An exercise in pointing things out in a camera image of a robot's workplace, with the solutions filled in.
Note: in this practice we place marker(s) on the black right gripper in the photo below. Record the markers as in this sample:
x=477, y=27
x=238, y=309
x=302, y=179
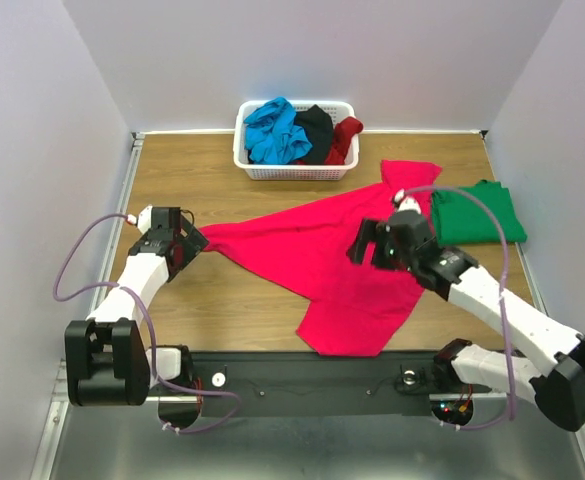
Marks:
x=379, y=245

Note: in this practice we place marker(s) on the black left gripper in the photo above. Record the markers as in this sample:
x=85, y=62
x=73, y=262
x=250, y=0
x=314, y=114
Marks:
x=194, y=242

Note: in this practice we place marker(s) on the pink red t shirt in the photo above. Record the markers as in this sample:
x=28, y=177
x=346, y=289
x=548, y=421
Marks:
x=354, y=309

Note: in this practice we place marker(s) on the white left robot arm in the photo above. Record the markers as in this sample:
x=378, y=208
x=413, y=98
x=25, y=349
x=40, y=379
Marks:
x=106, y=360

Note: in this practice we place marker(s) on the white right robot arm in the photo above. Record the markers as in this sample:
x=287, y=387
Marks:
x=543, y=361

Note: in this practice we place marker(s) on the green folded t shirt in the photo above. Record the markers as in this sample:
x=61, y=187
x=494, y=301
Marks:
x=458, y=220

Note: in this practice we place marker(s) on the dark red t shirt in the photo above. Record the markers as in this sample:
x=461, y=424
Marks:
x=344, y=133

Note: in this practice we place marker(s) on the black t shirt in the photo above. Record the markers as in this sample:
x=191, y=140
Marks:
x=319, y=131

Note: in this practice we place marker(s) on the white plastic basket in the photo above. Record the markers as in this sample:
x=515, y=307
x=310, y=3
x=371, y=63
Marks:
x=338, y=111

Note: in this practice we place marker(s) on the blue t shirt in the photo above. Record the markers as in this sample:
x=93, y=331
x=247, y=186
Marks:
x=271, y=135

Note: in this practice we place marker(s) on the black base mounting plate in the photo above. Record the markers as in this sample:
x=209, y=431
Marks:
x=298, y=384

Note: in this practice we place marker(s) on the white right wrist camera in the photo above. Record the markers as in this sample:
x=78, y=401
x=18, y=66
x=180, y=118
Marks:
x=404, y=202

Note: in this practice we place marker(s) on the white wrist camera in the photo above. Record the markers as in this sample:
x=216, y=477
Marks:
x=142, y=222
x=404, y=202

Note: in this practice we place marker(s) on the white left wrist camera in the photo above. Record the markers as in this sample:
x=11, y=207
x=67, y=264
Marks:
x=142, y=222

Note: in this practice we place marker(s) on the aluminium frame rail left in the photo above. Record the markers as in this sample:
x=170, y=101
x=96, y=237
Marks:
x=96, y=295

